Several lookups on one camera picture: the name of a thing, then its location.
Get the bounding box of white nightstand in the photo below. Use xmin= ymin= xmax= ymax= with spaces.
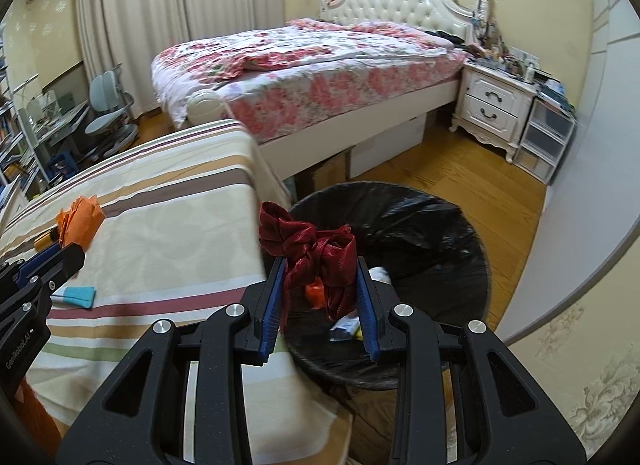
xmin=449 ymin=60 xmax=537 ymax=164

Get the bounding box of pink floral quilt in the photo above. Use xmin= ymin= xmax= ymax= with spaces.
xmin=151 ymin=18 xmax=468 ymax=143

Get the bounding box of clear plastic drawer unit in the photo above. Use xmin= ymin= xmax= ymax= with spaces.
xmin=513 ymin=96 xmax=576 ymax=185

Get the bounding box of white bookshelf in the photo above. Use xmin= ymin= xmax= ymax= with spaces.
xmin=0 ymin=24 xmax=36 ymax=216

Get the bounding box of black lined trash bin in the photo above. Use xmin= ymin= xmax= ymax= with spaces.
xmin=284 ymin=181 xmax=491 ymax=390

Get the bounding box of crumpled white paper ball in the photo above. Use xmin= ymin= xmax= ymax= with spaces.
xmin=369 ymin=267 xmax=392 ymax=285

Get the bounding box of white box under bed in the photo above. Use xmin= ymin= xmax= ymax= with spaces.
xmin=349 ymin=114 xmax=427 ymax=179

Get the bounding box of light blue packet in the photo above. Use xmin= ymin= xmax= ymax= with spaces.
xmin=51 ymin=286 xmax=96 ymax=310

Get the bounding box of white desk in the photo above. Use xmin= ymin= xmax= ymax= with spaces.
xmin=17 ymin=100 xmax=90 ymax=179

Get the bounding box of grey desk chair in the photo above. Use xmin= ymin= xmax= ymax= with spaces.
xmin=85 ymin=64 xmax=139 ymax=160

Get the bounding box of cardboard box under bed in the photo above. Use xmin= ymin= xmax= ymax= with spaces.
xmin=295 ymin=151 xmax=350 ymax=195

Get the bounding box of white blue tube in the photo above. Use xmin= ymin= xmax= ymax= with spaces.
xmin=329 ymin=311 xmax=362 ymax=343

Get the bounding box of orange paper wrap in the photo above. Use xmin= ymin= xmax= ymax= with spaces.
xmin=55 ymin=195 xmax=105 ymax=251

